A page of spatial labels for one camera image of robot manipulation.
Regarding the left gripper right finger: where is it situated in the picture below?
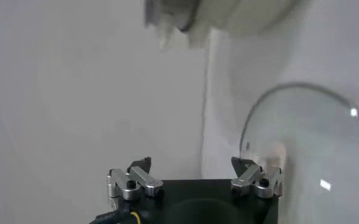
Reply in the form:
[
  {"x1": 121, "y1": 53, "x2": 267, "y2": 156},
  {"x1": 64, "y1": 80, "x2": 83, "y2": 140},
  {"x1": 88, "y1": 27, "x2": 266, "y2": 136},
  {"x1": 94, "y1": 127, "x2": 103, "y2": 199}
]
[{"x1": 230, "y1": 156, "x2": 284, "y2": 200}]

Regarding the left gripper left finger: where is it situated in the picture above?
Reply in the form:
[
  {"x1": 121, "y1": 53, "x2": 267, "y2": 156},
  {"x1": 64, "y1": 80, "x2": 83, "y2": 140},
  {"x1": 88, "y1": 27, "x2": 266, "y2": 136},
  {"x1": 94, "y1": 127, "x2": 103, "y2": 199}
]
[{"x1": 105, "y1": 156, "x2": 165, "y2": 211}]

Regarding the round glass pot lid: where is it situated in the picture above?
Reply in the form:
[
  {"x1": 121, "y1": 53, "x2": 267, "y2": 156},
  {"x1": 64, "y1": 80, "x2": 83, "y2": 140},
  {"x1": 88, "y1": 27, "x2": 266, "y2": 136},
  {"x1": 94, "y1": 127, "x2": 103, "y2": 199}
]
[{"x1": 239, "y1": 82, "x2": 359, "y2": 224}]

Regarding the white electric cooker pot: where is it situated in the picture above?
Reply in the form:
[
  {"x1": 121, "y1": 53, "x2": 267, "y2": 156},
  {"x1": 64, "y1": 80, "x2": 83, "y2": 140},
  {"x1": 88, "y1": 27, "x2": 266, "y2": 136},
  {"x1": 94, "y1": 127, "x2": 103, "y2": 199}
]
[{"x1": 179, "y1": 0, "x2": 305, "y2": 49}]

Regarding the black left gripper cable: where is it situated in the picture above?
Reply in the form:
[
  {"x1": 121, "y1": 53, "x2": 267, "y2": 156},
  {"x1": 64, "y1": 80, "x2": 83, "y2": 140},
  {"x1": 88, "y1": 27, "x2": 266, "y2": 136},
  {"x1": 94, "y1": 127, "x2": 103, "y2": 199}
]
[{"x1": 89, "y1": 210, "x2": 142, "y2": 224}]

